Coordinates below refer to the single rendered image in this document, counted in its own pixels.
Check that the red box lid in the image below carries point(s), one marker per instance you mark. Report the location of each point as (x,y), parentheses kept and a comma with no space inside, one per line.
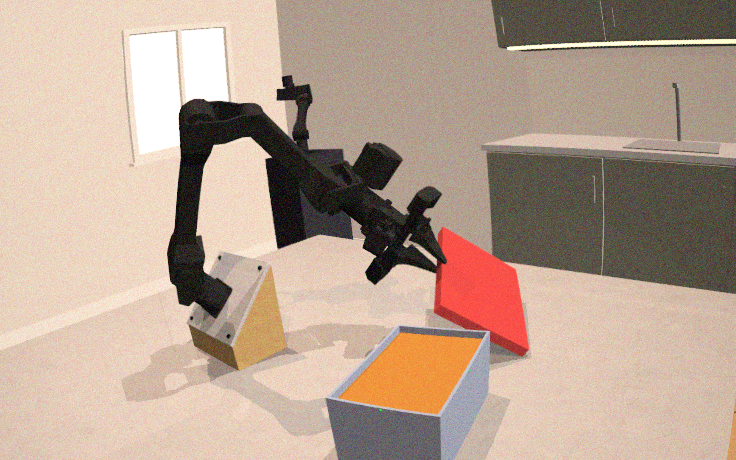
(479,292)

